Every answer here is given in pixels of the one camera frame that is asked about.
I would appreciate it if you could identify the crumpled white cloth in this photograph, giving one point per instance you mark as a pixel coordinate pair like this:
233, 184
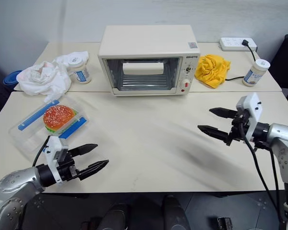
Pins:
45, 79

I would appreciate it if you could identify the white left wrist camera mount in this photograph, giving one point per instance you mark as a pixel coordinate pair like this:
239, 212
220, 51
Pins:
53, 146

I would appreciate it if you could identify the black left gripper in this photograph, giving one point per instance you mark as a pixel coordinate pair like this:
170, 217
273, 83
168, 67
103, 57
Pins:
68, 171

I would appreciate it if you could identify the white-lidded jar with blue label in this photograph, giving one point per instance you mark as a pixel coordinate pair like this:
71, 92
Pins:
80, 72
254, 74

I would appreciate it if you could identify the crumpled yellow cloth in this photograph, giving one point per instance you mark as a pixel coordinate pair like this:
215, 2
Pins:
212, 69

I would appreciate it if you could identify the toy hamburger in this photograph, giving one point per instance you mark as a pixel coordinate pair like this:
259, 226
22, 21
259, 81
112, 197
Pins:
57, 116

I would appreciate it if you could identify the white power strip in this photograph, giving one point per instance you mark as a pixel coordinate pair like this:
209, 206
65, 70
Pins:
232, 43

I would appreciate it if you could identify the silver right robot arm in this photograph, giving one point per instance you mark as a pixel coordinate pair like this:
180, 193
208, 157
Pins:
283, 136

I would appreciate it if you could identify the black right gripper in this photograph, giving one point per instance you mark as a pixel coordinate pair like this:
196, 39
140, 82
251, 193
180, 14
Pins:
237, 130

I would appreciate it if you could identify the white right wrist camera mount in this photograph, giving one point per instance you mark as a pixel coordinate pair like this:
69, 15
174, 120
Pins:
253, 107

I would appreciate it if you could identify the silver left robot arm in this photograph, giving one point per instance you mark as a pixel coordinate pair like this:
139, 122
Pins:
14, 182

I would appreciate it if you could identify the clear plastic box, blue clips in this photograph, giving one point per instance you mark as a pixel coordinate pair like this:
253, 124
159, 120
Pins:
26, 134

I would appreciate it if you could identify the cream toaster oven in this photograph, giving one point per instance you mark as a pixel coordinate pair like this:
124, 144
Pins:
144, 43

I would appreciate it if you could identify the small black block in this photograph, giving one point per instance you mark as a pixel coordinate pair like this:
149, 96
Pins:
224, 224

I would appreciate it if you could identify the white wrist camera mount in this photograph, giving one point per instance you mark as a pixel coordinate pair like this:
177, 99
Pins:
253, 107
53, 146

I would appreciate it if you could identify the blue tape roll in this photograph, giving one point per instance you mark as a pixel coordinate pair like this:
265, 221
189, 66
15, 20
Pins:
10, 78

